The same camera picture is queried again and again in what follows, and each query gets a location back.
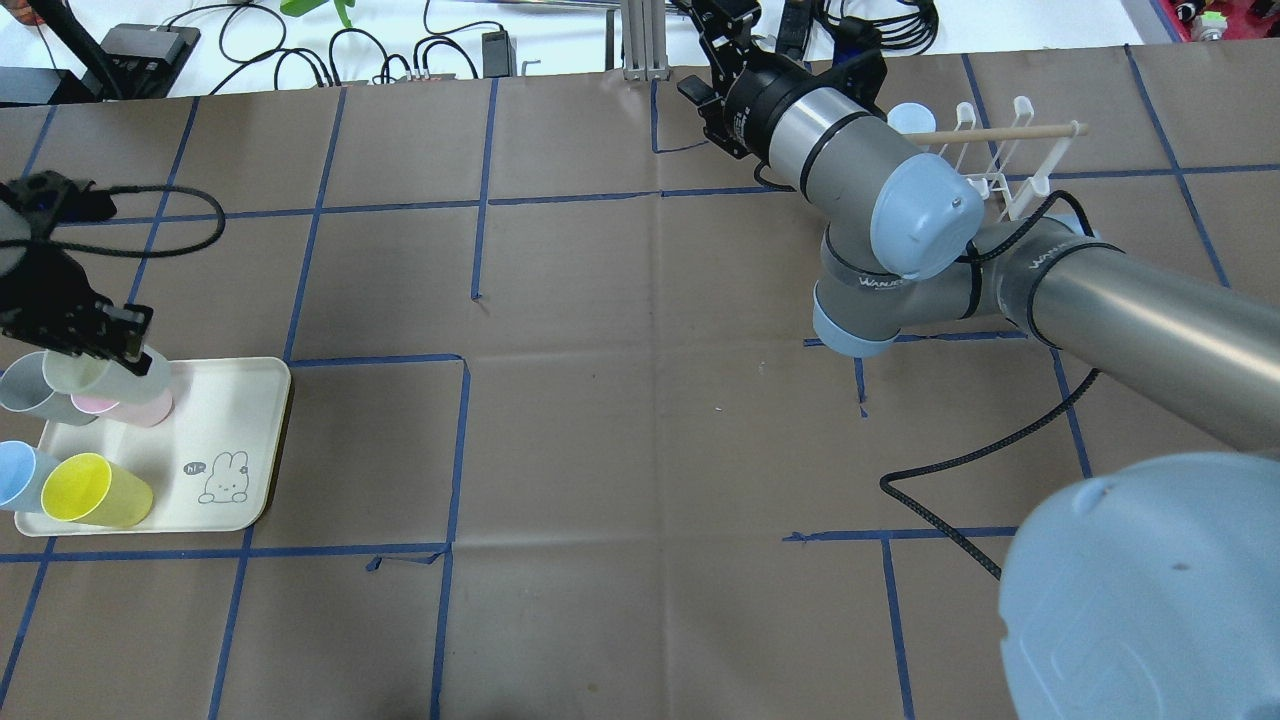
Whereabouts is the black braided cable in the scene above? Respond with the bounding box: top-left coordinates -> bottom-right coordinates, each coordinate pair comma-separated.
881,190 -> 1101,582

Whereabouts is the coiled black cable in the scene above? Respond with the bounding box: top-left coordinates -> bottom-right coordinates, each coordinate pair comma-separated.
815,0 -> 941,56

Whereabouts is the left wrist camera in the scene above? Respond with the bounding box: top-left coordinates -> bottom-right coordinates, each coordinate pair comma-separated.
1,170 -> 118,242

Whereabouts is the white wire cup rack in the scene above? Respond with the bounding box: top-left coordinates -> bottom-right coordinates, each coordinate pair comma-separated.
906,95 -> 1091,220

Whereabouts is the aluminium frame post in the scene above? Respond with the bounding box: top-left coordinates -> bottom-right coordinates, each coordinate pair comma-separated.
620,0 -> 671,81

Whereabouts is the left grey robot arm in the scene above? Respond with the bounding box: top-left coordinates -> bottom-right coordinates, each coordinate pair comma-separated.
1,210 -> 155,378

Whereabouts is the yellow plastic cup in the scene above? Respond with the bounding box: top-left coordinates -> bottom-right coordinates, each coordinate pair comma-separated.
40,454 -> 155,528

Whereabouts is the pale green plastic cup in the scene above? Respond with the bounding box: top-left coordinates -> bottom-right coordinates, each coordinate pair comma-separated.
42,346 -> 172,404

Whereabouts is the cream plastic tray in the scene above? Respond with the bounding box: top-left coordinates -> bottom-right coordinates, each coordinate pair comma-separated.
38,357 -> 291,534

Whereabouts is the grey plastic cup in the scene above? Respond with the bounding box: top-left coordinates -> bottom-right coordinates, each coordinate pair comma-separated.
1,351 -> 97,427

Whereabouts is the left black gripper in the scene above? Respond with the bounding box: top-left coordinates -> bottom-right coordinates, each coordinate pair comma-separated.
1,245 -> 154,373

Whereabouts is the light blue plastic cup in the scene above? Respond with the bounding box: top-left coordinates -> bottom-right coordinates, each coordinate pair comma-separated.
886,102 -> 937,135

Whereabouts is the black power adapter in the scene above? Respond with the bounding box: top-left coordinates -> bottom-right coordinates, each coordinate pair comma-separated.
481,29 -> 516,78

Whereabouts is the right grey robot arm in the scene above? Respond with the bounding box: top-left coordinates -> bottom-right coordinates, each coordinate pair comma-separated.
678,1 -> 1279,719

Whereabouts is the black power strip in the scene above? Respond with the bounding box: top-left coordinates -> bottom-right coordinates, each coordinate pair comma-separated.
774,0 -> 813,61

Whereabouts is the green grabber tool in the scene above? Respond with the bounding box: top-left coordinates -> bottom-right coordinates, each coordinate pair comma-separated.
280,0 -> 357,29

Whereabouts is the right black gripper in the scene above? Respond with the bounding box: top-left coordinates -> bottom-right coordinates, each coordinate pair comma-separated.
677,1 -> 887,161

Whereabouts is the pink plastic cup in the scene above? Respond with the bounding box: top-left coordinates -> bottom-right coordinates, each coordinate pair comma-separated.
70,389 -> 175,428

